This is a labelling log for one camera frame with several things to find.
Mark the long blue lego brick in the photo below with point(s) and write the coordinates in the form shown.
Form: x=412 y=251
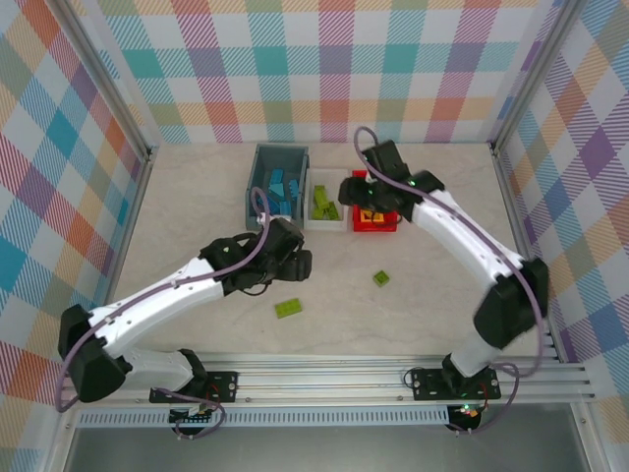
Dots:
x=294 y=191

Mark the blue sloped lego brick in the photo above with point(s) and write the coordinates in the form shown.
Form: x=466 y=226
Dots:
x=276 y=189

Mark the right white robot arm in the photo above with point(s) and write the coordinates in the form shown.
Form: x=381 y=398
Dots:
x=457 y=236

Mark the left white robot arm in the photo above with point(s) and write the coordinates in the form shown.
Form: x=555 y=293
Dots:
x=147 y=300

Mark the red plastic bin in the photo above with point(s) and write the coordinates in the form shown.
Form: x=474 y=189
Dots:
x=373 y=227

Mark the long green lego brick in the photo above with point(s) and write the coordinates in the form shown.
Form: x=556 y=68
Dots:
x=289 y=308

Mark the white plastic bin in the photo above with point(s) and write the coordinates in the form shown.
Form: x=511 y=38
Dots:
x=324 y=225

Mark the grey-blue plastic bin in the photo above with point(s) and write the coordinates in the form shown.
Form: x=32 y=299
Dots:
x=282 y=157

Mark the small square green lego brick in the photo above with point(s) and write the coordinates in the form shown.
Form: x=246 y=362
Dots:
x=381 y=278

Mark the left base circuit board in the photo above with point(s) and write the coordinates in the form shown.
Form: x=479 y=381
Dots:
x=194 y=419

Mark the base circuit board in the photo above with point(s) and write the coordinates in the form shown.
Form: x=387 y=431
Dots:
x=469 y=413
x=194 y=419

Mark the grey metal tray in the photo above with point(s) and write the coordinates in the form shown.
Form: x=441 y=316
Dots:
x=319 y=450

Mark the right base circuit board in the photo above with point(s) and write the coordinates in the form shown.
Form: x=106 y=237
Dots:
x=469 y=413

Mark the yellow lego window frame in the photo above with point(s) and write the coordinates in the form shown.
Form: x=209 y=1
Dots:
x=364 y=216

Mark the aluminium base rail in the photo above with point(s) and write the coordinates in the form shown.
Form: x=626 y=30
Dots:
x=319 y=378

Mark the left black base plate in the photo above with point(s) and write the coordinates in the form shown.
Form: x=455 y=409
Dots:
x=223 y=386

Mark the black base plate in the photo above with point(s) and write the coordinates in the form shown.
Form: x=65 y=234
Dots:
x=223 y=386
x=427 y=383

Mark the right aluminium side rail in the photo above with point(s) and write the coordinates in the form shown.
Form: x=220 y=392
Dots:
x=516 y=221

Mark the aluminium side rail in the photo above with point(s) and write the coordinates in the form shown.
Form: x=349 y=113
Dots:
x=132 y=211
x=516 y=221

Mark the left aluminium side rail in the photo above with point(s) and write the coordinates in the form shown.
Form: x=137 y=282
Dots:
x=132 y=211

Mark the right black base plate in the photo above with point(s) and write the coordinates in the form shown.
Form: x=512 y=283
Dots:
x=427 y=383

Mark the right aluminium corner post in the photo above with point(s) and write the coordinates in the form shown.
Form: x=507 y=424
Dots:
x=535 y=74

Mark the aluminium corner post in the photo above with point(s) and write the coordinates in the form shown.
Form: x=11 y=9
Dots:
x=105 y=83
x=535 y=74

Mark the left aluminium corner post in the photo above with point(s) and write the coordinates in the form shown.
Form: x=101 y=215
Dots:
x=105 y=83

